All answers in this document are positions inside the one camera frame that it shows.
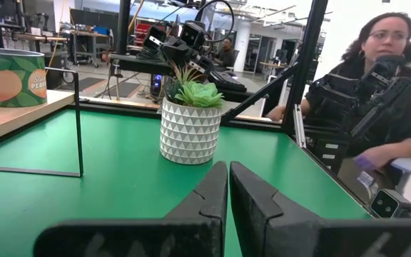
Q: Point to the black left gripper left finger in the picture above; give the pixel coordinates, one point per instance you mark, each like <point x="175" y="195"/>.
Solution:
<point x="191" y="235"/>

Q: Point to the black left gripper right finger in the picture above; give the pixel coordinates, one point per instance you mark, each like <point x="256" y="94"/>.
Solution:
<point x="280" y="235"/>

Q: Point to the green labelled tin can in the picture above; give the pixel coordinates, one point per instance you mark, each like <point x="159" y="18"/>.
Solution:
<point x="9" y="82"/>

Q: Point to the red tool cabinet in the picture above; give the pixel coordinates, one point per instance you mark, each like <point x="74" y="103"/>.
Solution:
<point x="143" y="32"/>

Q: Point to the grey equipment desk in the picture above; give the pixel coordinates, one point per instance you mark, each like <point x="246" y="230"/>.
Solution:
<point x="134" y="64"/>

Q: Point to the person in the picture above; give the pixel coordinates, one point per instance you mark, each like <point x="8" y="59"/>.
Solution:
<point x="227" y="55"/>
<point x="387" y="39"/>

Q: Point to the succulent in white patterned pot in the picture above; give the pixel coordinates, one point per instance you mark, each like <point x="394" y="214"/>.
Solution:
<point x="189" y="135"/>

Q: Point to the grey work table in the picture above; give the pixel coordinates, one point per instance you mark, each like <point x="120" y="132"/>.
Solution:
<point x="91" y="34"/>

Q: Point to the green table mat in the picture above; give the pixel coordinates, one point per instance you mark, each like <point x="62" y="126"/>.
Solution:
<point x="120" y="185"/>

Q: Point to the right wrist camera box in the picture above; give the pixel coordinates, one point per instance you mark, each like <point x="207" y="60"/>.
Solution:
<point x="193" y="34"/>

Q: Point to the black desk post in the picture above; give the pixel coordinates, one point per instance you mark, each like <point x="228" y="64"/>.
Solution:
<point x="124" y="25"/>

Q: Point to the table-level camera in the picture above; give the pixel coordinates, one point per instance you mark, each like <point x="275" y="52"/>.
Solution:
<point x="391" y="203"/>

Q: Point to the wooden shelf with black frame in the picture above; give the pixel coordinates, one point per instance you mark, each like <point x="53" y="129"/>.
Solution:
<point x="13" y="121"/>

